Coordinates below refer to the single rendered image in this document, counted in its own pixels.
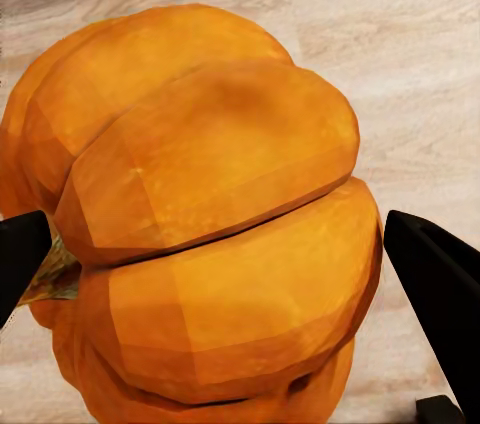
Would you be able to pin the pumpkin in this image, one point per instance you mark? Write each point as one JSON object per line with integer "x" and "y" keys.
{"x": 213, "y": 251}

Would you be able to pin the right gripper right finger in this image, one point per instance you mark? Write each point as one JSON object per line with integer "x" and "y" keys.
{"x": 441, "y": 277}

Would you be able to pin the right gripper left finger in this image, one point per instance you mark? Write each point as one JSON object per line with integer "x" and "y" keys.
{"x": 25, "y": 241}

